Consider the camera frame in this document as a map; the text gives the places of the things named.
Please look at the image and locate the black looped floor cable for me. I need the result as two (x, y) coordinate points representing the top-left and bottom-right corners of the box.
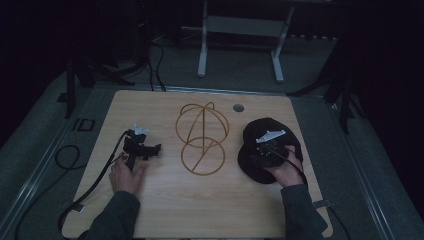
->
(13, 144), (82, 240)

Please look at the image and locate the black tripod stand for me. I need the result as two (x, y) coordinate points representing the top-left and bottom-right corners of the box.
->
(287, 33), (368, 135)
(59, 0), (151, 120)

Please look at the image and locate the person's left hand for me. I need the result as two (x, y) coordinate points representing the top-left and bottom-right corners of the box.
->
(109, 153), (149, 196)

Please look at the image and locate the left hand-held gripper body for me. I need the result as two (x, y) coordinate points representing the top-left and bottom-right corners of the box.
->
(122, 123), (158, 172)

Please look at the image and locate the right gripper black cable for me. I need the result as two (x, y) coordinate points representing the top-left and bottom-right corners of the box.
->
(272, 147), (309, 186)

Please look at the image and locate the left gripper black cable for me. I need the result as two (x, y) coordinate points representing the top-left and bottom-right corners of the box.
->
(57, 130), (130, 238)

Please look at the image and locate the gold wire hat stand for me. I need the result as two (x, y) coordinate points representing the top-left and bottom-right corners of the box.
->
(174, 101), (231, 177)

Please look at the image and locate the person's right hand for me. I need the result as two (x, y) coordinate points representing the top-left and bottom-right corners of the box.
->
(265, 144), (305, 188)

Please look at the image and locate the black cap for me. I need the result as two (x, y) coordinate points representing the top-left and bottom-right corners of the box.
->
(237, 117), (304, 185)

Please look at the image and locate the white metal stand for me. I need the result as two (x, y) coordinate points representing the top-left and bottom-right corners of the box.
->
(197, 0), (296, 84)

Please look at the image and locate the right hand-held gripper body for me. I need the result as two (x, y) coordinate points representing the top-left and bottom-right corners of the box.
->
(254, 129), (290, 168)

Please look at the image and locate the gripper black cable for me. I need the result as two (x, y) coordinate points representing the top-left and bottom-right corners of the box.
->
(272, 147), (309, 186)
(57, 130), (130, 238)

